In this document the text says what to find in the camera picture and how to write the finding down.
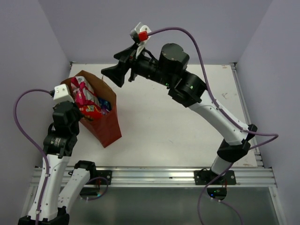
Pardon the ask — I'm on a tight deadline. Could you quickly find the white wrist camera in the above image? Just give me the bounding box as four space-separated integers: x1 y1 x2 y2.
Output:
130 22 151 59
53 84 74 104

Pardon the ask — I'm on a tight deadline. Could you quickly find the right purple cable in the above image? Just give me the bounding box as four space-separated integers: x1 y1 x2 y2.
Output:
147 27 279 225

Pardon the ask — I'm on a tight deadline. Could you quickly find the aluminium right side rail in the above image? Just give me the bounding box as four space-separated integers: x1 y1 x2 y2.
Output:
230 63 264 168

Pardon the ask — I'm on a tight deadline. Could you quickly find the aluminium front rail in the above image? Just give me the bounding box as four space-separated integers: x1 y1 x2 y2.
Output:
30 165 277 188

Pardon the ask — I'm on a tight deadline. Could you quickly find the pink foil snack bag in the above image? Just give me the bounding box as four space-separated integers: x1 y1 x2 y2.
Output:
71 76 100 108

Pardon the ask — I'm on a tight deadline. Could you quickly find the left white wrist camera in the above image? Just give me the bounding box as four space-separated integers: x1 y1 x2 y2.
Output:
53 84 74 104

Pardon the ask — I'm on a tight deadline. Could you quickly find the red snack packet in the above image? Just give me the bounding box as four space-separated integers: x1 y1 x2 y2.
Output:
79 105 103 121

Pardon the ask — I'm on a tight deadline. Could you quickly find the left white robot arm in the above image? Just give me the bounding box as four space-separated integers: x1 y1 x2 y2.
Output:
18 101 98 225

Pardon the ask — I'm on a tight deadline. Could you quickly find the purple cable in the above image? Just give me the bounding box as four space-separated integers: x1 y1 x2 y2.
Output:
147 27 279 225
14 89 54 225

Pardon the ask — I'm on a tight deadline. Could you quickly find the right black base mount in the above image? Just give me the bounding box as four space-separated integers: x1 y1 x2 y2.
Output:
194 168 237 186

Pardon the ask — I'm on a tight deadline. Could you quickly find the purple candy packet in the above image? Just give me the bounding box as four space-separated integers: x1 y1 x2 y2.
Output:
98 98 112 115

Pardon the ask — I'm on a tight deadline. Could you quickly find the aluminium rail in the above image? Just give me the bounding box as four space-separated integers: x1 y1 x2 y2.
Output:
230 63 264 168
30 165 277 188

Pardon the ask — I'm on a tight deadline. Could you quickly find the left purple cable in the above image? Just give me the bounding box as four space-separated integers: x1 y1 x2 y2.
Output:
14 89 54 225

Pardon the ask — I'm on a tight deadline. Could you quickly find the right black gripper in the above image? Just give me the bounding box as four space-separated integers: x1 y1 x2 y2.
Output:
100 43 172 88

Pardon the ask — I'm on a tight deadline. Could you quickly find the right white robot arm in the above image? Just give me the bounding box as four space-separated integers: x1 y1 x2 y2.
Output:
101 43 257 184

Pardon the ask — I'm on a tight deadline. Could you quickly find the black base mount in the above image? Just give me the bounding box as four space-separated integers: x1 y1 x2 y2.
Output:
89 170 113 186
194 168 237 186

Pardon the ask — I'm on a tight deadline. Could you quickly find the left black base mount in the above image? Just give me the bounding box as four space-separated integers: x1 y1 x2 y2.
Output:
89 170 113 186

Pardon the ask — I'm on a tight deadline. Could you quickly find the red paper bag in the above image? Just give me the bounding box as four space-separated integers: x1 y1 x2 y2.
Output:
76 70 122 148

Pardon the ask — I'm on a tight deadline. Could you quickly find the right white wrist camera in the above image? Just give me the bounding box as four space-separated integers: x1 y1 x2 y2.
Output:
130 22 151 59

